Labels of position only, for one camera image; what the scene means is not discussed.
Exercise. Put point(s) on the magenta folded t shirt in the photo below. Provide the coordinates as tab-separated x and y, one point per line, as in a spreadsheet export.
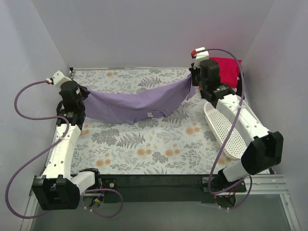
228	71

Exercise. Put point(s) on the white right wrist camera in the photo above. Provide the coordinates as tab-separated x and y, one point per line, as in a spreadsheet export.
199	55

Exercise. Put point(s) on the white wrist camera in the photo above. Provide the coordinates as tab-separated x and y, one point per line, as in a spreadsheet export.
199	55
58	79

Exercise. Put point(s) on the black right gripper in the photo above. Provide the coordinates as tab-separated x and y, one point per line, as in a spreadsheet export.
193	76

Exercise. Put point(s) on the white perforated plastic basket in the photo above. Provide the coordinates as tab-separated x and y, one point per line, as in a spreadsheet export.
220	127

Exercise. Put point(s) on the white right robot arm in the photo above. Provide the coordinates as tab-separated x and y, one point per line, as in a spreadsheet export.
263	147

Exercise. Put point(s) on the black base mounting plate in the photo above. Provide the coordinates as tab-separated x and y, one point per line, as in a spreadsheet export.
160	188

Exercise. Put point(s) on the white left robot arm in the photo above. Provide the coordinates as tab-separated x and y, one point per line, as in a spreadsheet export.
56	189

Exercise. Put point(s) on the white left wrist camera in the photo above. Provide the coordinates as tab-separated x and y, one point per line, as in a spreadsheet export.
58	79

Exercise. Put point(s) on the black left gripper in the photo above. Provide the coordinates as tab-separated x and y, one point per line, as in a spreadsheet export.
83	92

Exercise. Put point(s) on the floral patterned table mat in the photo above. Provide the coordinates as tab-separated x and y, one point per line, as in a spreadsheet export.
181	143

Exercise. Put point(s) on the purple t shirt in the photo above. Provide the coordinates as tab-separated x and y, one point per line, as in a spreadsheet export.
131	108

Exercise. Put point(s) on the pink folded t shirt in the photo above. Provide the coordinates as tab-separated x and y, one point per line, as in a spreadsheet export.
238	87

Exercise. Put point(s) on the black folded t shirt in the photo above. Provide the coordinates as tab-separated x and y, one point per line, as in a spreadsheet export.
240	93

